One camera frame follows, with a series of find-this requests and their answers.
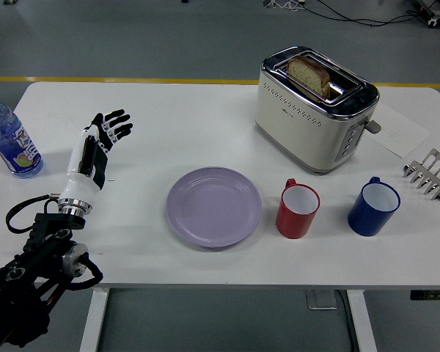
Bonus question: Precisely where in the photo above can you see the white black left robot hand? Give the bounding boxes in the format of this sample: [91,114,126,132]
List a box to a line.
[57,109,134,207]

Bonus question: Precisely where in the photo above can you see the purple round plate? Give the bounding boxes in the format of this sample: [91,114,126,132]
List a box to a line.
[165,166,263,249]

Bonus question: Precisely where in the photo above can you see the clear blue-capped water bottle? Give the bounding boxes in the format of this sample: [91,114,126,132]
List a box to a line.
[0,89,45,180]

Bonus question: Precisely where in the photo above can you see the white table leg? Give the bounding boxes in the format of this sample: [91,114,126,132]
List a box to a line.
[344,290,378,352]
[78,288,110,352]

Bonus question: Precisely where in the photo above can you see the red enamel mug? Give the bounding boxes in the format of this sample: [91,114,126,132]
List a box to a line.
[275,177,320,240]

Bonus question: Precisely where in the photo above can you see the cream chrome two-slot toaster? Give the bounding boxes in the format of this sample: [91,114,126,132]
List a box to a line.
[253,45,382,175]

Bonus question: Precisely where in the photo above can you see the brown bread slice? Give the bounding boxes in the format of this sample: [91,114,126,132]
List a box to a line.
[286,55,331,98]

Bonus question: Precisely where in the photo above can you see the blue enamel mug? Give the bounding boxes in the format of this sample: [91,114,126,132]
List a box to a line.
[347,176,402,237]

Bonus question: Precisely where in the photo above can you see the white paper sheet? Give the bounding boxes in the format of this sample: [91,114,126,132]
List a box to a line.
[365,103,431,159]

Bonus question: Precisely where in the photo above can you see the silver metal toast rack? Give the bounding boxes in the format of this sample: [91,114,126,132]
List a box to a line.
[402,148,440,202]

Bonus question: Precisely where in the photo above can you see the black table control panel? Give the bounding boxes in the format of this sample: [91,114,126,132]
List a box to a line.
[409,289,440,301]

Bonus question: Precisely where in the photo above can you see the grey under-table bracket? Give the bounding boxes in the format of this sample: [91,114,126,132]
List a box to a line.
[305,290,338,311]

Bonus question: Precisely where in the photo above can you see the black floor cable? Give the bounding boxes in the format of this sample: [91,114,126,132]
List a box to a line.
[303,0,432,27]

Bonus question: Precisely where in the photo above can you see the metal equipment frame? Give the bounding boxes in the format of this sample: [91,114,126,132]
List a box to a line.
[410,0,440,29]

